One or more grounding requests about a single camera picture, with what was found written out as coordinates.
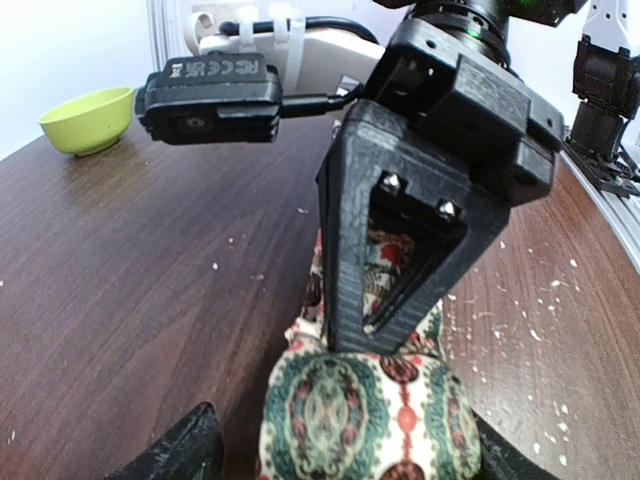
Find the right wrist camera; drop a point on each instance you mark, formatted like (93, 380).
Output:
(214, 98)

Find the front aluminium rail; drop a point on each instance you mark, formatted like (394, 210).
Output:
(622, 214)

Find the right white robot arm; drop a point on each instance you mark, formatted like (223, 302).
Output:
(324, 64)

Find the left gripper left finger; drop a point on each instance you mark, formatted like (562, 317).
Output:
(191, 449)

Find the floral paisley tie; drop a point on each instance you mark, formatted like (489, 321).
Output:
(364, 415)

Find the lime green bowl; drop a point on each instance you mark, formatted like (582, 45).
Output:
(90, 123)

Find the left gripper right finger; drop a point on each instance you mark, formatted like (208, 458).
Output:
(501, 460)

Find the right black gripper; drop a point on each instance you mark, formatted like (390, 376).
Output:
(380, 182)

